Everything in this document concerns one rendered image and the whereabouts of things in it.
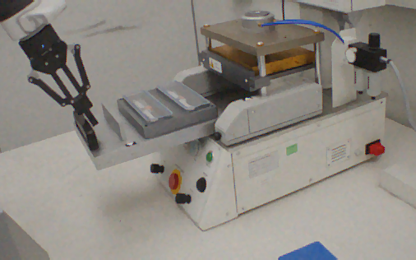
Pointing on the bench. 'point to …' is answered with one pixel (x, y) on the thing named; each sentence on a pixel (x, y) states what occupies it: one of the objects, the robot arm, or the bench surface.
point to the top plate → (265, 33)
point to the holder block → (181, 118)
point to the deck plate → (292, 124)
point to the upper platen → (304, 58)
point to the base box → (293, 161)
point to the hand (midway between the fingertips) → (85, 110)
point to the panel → (189, 173)
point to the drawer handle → (86, 130)
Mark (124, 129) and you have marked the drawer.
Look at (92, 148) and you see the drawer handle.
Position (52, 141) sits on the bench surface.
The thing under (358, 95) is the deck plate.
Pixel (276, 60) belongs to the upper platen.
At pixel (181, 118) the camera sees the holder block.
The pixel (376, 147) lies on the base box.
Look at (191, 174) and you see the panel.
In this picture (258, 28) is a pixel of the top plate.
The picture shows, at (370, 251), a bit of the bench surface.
